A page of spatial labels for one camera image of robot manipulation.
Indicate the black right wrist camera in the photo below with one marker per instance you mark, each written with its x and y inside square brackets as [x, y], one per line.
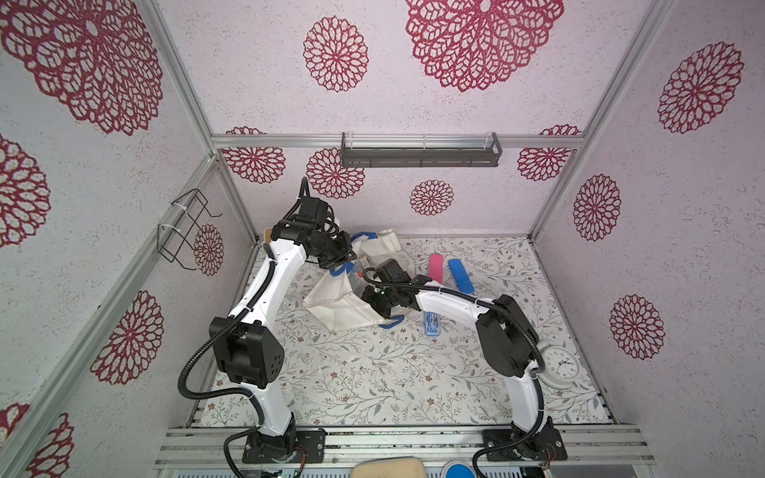
[390, 273]

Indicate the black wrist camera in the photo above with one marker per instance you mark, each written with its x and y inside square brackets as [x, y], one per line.
[313, 211]
[390, 273]

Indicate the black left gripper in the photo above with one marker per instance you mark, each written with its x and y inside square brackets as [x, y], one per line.
[347, 252]

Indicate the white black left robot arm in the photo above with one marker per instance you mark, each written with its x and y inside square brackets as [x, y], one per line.
[250, 354]

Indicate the white canvas bag blue handles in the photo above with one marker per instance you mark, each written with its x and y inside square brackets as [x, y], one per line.
[336, 301]

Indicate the beige cushion at base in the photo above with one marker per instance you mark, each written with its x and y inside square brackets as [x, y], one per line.
[402, 467]

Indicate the clear blue compass set case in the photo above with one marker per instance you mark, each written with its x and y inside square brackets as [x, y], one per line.
[432, 326]

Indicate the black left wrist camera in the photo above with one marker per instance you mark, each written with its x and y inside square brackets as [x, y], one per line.
[313, 211]

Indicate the black wire wall rack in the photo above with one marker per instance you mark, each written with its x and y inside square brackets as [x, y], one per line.
[192, 241]

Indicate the white alarm clock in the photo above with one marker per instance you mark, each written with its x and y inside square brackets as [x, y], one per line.
[562, 367]

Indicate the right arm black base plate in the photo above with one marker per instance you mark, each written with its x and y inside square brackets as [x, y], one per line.
[546, 445]

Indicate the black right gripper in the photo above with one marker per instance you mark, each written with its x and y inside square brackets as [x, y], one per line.
[376, 292]

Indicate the blue round object at base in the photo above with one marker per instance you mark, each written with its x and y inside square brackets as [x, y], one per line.
[457, 469]

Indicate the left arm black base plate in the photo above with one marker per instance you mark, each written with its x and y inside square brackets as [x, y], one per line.
[296, 446]

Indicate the pink case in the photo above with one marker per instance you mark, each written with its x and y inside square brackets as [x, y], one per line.
[436, 268]

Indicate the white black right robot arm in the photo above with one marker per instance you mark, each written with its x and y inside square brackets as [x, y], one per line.
[508, 342]

